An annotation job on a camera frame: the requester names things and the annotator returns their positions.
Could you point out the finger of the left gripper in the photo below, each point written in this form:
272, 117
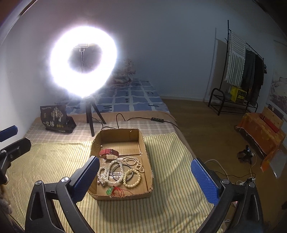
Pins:
13, 151
8, 133

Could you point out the black clothes rack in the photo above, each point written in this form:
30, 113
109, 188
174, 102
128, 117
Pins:
220, 96

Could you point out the black clamp on floor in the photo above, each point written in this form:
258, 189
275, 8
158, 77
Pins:
245, 155

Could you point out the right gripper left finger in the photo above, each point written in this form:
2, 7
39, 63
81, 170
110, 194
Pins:
82, 178

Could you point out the black tripod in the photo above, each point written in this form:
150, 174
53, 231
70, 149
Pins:
89, 104

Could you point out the floral pillow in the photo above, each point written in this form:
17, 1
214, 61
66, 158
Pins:
123, 71

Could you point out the red string pendant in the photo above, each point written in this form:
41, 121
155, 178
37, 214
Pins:
117, 192

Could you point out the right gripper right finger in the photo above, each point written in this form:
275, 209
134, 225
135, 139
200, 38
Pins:
209, 182

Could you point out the orange covered box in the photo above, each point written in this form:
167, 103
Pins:
263, 135

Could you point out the dark hanging clothes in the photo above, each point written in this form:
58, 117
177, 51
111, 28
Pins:
253, 76

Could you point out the black snack bag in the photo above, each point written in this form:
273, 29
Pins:
55, 118

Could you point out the pink plaid bed sheet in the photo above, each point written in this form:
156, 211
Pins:
148, 122

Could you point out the striped hanging cloth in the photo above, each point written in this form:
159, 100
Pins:
235, 60

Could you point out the blue checked blanket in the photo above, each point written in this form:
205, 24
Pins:
138, 95

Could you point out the cardboard box tray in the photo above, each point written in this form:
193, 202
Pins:
132, 151

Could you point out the black bangle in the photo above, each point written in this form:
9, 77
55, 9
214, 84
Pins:
117, 172

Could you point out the landscape painting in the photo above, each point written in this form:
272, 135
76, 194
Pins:
277, 91

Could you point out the red strap watch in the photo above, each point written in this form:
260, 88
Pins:
109, 154

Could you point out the yellow box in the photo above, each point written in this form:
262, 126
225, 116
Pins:
237, 95

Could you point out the white ring light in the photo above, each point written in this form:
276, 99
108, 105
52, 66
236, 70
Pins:
82, 60

